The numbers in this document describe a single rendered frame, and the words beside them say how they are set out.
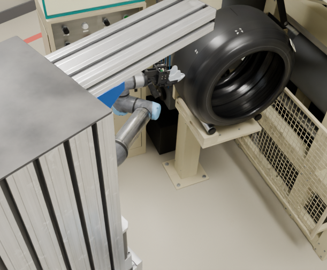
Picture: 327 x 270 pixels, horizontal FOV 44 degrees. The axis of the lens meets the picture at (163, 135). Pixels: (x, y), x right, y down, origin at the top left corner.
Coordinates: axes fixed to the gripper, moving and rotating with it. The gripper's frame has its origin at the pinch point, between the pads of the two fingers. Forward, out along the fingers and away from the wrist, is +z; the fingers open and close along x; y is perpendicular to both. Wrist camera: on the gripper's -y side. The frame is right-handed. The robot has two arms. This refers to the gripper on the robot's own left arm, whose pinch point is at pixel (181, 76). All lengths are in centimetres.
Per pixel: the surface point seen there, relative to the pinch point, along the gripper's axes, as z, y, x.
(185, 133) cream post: 29, -71, 27
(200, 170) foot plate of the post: 52, -118, 29
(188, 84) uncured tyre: 1.1, -0.9, -5.4
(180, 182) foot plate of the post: 33, -120, 24
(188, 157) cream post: 36, -95, 27
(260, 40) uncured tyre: 28.0, 22.7, -11.5
